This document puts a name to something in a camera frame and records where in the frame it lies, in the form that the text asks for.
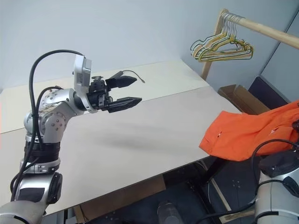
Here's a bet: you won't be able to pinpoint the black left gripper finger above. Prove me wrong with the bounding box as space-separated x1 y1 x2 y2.
105 75 137 90
107 96 143 114

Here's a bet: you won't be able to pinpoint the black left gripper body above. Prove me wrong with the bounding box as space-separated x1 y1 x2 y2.
88 78 113 112

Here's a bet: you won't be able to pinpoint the orange shorts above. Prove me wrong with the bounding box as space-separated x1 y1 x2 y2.
199 99 299 162

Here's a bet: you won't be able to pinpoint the black flat panel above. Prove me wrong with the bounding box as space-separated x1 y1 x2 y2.
247 75 290 110

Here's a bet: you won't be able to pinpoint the open cardboard box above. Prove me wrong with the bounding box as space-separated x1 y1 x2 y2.
218 84 271 116

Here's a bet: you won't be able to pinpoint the black table leg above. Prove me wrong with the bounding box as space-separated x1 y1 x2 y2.
202 155 226 188

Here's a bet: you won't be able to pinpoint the wooden rack pole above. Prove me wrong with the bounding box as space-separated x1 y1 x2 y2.
221 8 299 50

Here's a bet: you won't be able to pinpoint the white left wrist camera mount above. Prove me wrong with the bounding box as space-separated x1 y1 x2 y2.
72 54 97 114

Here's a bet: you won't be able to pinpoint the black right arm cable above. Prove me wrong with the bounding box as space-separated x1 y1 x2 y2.
250 139 299 187

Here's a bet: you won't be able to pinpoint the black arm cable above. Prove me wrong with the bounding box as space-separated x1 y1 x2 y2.
10 49 85 202
250 139 299 187

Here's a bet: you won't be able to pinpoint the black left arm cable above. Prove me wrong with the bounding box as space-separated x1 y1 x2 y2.
10 49 85 202

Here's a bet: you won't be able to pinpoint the dark green wire hanger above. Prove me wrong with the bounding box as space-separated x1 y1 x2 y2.
190 13 243 56

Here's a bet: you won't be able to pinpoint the wooden rack post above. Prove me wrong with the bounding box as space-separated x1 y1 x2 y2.
200 9 229 81

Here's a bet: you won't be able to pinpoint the bunch of wire hangers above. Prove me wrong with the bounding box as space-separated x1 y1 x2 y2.
194 13 255 62

